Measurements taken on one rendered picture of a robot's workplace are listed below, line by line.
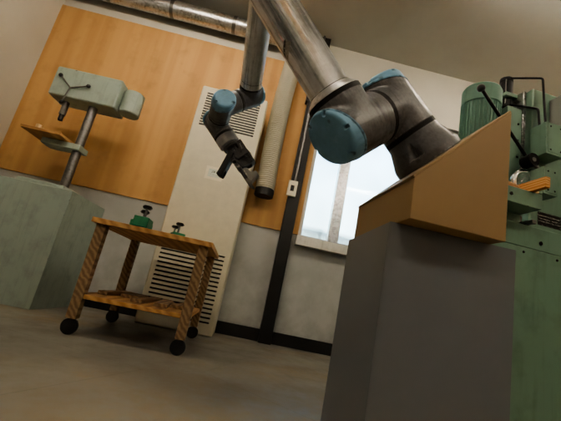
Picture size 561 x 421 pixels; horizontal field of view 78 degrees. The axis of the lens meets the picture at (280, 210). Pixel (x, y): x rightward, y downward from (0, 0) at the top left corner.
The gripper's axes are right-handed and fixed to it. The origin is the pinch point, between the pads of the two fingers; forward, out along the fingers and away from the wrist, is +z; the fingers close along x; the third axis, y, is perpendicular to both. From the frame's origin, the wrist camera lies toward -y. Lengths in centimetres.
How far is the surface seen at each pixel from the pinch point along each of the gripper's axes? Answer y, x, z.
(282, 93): 63, 132, -92
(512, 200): 77, -9, 59
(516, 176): 97, 13, 55
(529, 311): 61, -1, 96
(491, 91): 117, 19, 18
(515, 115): 122, 24, 33
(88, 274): -84, 15, -11
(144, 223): -52, 19, -19
